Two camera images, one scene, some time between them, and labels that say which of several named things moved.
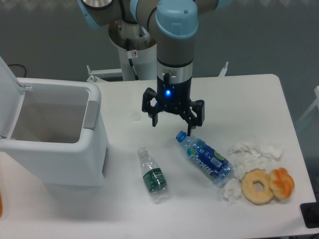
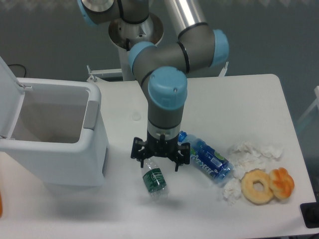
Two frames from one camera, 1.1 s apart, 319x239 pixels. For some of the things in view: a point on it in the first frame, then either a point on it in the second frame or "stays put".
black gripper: (173, 95) -> (163, 146)
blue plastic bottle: (208, 160) stays put
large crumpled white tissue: (246, 156) stays put
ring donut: (256, 197) stays put
